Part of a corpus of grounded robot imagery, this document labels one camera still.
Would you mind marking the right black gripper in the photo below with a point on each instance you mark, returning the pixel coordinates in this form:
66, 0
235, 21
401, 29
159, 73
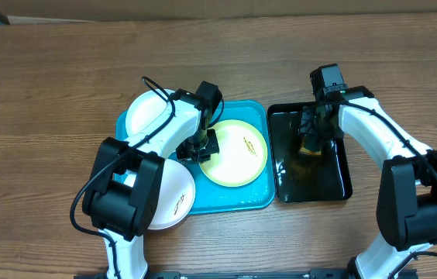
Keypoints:
307, 129

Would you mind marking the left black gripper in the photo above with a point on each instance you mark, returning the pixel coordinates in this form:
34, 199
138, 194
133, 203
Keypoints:
184, 155

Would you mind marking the yellow green scrub sponge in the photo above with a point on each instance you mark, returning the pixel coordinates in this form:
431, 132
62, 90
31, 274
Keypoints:
310, 145

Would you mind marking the yellow green rimmed plate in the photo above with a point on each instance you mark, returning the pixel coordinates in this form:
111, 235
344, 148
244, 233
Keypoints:
242, 154

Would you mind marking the white plate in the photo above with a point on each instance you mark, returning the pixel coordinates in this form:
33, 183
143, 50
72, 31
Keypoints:
144, 109
173, 203

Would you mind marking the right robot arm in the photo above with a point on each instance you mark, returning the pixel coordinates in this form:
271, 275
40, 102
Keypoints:
407, 198

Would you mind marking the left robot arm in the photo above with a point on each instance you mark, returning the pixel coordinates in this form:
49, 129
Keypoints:
106, 200

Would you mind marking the black water tray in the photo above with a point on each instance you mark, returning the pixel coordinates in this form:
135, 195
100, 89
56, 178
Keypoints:
300, 177

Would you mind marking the teal plastic tray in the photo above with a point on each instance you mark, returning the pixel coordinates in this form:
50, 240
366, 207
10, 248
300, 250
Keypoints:
226, 193

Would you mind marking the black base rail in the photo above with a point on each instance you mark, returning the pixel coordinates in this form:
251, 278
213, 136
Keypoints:
316, 273

